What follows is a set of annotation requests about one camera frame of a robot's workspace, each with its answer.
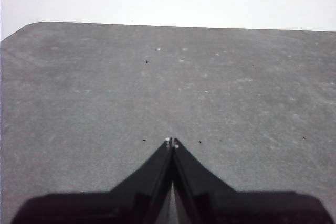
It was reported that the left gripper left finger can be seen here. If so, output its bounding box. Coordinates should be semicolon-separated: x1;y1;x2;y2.
12;136;173;224

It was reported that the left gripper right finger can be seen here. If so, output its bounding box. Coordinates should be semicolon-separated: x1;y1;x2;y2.
172;137;332;224

